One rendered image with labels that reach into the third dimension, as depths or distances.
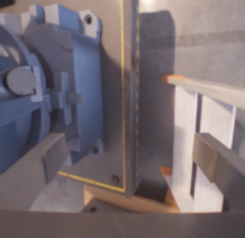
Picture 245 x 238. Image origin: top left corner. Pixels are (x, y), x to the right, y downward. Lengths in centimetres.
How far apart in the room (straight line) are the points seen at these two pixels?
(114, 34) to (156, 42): 36
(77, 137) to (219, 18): 78
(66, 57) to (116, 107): 24
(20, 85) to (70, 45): 21
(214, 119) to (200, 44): 49
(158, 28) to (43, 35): 57
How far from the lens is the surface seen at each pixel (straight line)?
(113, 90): 63
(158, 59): 93
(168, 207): 102
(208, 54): 92
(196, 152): 17
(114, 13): 65
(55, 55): 57
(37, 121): 46
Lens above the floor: 91
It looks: 63 degrees down
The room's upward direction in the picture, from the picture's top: 121 degrees counter-clockwise
